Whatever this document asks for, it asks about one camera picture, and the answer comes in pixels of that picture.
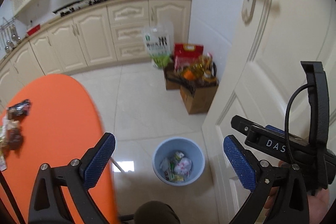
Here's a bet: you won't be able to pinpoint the dark snack wrapper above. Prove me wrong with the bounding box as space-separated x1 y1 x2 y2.
1 99 31 151

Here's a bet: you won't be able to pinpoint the light blue trash bin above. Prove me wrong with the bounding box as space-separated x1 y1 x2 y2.
152 137 206 186

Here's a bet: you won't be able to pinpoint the cream kitchen cabinets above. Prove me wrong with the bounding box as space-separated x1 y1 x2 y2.
1 0 192 109

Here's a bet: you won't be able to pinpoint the person's right hand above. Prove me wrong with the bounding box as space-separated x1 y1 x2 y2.
264 187 330 223

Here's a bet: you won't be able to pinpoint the round orange table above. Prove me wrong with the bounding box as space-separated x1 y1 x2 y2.
1 75 119 223

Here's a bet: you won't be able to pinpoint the person's knee dark trousers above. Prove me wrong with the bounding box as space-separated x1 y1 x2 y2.
134 201 181 224

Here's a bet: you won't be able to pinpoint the brown cardboard box with bottles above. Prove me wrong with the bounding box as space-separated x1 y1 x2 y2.
163 53 219 115

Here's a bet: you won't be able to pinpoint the red gift bag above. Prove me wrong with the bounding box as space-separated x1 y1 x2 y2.
173 43 204 72

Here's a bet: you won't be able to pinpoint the white door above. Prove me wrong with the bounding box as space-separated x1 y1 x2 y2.
202 0 335 223

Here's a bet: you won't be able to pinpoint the hanging utensil rack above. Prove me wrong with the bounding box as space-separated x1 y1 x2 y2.
1 16 23 56

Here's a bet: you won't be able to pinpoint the white green rice bag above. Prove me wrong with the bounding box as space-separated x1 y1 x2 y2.
142 20 174 69

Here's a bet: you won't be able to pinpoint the black gas stove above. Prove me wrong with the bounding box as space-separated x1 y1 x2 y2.
52 0 109 17

